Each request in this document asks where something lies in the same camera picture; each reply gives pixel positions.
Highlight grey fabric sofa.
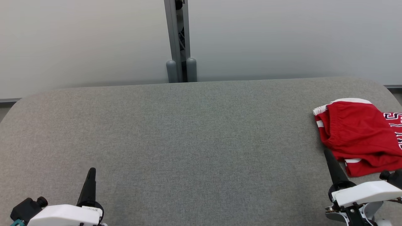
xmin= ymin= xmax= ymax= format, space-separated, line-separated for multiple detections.
xmin=0 ymin=76 xmax=402 ymax=226

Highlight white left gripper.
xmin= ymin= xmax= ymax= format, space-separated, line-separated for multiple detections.
xmin=28 ymin=167 xmax=107 ymax=226

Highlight red shorts with white stripes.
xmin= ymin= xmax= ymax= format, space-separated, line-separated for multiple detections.
xmin=312 ymin=98 xmax=402 ymax=178

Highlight red Bulls basketball jersey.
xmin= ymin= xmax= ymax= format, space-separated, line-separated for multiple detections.
xmin=382 ymin=110 xmax=402 ymax=151

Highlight grey cylindrical post foot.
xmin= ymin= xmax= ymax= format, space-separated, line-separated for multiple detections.
xmin=186 ymin=57 xmax=198 ymax=83
xmin=166 ymin=60 xmax=179 ymax=83

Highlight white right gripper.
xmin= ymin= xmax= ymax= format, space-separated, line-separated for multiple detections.
xmin=324 ymin=149 xmax=402 ymax=208

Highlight grey metal partition post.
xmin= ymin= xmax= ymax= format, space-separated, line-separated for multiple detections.
xmin=164 ymin=0 xmax=191 ymax=83

